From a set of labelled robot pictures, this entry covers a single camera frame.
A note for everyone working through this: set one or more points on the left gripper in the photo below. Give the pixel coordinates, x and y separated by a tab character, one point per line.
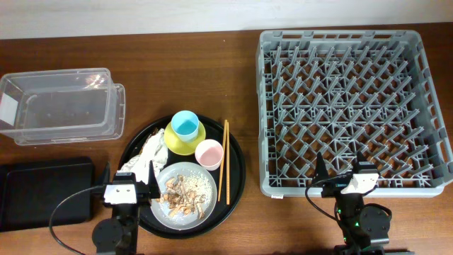
142	200

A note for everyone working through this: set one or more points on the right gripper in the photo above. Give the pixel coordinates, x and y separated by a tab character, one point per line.
329	191

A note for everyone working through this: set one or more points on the white tissue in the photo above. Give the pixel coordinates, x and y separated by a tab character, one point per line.
139	164

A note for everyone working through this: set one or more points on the blue plastic cup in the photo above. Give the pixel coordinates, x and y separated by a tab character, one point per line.
186	125

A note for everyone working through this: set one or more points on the pink plastic cup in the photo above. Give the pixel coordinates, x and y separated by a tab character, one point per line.
209	154

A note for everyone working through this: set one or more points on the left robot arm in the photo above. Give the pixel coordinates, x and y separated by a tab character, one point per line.
118	234

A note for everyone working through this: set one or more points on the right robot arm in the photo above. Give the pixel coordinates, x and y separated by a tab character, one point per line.
365	227

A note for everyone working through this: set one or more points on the grey dishwasher rack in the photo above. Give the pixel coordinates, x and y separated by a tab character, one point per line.
340	93

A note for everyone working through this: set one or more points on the food scraps and rice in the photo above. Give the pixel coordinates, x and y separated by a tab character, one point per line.
186	195

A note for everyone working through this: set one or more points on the grey plate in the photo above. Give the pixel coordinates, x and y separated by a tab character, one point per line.
161	211

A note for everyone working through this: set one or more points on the yellow plastic bowl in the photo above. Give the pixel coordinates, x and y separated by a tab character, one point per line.
179	147

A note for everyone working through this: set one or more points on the round black tray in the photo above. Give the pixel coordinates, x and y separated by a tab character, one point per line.
237	172

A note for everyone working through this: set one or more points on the black rectangular bin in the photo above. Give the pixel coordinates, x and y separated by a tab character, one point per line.
31	192

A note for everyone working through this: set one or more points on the right wooden chopstick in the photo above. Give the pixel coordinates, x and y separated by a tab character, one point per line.
227	165

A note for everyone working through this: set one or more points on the clear plastic bin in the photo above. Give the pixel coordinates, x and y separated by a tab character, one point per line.
64	106

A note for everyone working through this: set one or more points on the white label on bin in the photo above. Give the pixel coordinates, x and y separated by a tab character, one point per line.
8	109

